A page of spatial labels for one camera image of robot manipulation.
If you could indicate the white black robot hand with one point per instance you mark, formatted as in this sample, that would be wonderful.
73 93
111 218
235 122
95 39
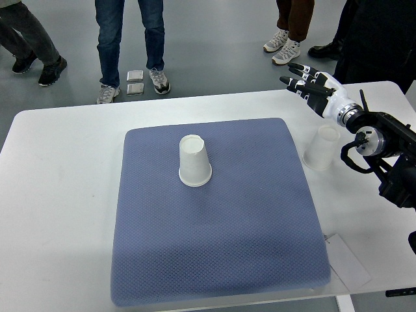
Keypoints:
325 95

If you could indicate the white paper cup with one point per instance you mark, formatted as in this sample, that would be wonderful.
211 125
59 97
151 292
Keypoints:
321 150
194 167

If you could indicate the person in brown trousers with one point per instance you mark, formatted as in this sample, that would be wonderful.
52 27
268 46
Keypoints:
293 24

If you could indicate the blue quilted cushion mat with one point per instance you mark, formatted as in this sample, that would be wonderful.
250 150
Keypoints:
251 228

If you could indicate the lower silver floor box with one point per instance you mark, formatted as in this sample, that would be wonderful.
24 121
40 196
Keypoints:
134 89

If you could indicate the silver floor box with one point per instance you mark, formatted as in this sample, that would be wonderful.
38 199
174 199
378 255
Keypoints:
134 75
134 89

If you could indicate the upper silver floor box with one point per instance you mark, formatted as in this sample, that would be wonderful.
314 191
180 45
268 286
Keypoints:
134 75

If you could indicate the white table leg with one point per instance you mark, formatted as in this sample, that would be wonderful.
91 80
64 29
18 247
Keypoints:
344 303

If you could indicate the black table control panel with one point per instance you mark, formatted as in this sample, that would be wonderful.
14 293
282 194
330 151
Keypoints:
400 292

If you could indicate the person in grey trousers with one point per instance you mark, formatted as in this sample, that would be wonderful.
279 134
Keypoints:
25 37

